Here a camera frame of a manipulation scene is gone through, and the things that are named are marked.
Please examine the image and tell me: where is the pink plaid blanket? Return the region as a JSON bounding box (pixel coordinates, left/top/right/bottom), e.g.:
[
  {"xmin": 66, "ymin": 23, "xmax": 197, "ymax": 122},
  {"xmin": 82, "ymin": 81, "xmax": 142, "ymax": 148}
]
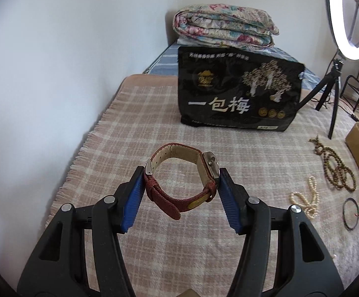
[{"xmin": 45, "ymin": 74, "xmax": 359, "ymax": 297}]

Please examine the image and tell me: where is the white pearl necklace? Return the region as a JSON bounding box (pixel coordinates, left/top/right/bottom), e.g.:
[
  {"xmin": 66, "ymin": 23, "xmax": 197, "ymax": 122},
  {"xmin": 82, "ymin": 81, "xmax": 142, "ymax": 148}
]
[{"xmin": 289, "ymin": 176, "xmax": 319, "ymax": 221}]

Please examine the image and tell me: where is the black printed bag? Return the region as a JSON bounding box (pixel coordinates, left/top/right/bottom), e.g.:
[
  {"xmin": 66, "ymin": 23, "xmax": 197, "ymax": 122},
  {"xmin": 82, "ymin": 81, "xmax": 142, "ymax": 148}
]
[{"xmin": 178, "ymin": 46, "xmax": 306, "ymax": 132}]

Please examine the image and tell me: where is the black metal rack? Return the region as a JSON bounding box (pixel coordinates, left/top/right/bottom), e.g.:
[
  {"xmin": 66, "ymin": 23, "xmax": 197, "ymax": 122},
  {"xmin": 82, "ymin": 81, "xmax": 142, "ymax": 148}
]
[{"xmin": 340, "ymin": 75, "xmax": 359, "ymax": 121}]

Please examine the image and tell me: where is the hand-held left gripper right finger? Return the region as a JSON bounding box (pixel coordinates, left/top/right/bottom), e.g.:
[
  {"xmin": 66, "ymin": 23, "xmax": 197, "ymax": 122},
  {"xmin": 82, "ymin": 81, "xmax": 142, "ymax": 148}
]
[{"xmin": 218, "ymin": 167, "xmax": 344, "ymax": 297}]

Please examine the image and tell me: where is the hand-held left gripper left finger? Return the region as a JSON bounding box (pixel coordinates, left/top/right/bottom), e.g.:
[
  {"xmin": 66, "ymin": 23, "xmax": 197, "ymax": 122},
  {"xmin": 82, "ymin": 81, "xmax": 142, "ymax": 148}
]
[{"xmin": 17, "ymin": 166, "xmax": 147, "ymax": 297}]

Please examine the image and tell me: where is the brown bead necklace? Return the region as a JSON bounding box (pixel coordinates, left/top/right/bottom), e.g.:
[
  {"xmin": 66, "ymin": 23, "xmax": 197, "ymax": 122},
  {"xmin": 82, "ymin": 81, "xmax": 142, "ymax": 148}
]
[{"xmin": 309, "ymin": 135, "xmax": 357, "ymax": 192}]

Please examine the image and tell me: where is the folded floral quilt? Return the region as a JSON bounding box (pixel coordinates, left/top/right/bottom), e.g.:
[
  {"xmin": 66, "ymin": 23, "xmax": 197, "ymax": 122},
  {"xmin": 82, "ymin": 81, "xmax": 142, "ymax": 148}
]
[{"xmin": 172, "ymin": 4, "xmax": 280, "ymax": 50}]

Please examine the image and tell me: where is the black mini tripod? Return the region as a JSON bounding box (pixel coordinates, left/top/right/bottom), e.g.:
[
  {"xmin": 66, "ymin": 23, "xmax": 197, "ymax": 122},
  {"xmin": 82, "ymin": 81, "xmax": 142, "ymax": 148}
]
[{"xmin": 296, "ymin": 58, "xmax": 345, "ymax": 140}]

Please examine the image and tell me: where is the red strap wristwatch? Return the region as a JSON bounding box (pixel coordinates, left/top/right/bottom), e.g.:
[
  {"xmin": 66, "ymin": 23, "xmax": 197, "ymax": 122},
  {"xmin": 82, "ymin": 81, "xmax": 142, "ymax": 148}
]
[{"xmin": 144, "ymin": 143, "xmax": 221, "ymax": 221}]

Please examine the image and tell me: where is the dark bangle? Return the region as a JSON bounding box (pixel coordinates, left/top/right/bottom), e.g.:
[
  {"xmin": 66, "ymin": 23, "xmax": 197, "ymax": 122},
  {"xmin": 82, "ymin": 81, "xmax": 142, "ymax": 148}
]
[{"xmin": 342, "ymin": 198, "xmax": 359, "ymax": 231}]

